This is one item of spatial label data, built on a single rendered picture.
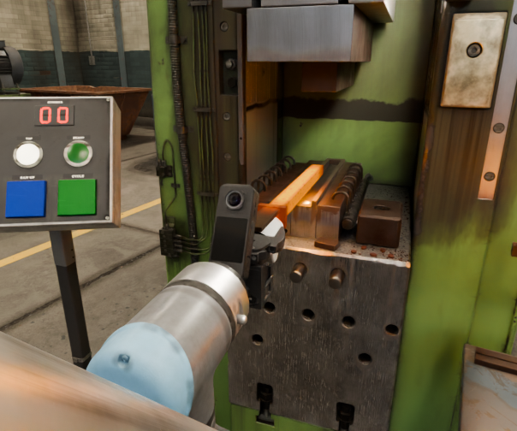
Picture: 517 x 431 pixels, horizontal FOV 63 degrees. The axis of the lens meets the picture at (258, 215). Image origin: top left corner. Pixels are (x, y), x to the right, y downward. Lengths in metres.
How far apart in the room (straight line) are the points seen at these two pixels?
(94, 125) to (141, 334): 0.68
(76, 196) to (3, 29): 8.79
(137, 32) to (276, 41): 8.49
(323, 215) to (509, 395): 0.46
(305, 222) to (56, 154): 0.54
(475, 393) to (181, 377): 0.64
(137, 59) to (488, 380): 8.88
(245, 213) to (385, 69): 0.88
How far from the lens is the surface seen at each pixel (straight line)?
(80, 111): 1.01
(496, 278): 1.10
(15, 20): 9.83
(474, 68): 0.95
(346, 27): 0.84
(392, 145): 1.33
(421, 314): 1.13
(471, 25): 0.95
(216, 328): 0.40
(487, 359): 0.96
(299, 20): 0.85
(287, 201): 0.71
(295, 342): 0.98
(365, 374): 0.99
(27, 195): 0.98
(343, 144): 1.34
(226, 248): 0.50
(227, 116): 1.07
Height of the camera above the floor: 1.27
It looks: 20 degrees down
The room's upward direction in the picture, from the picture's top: straight up
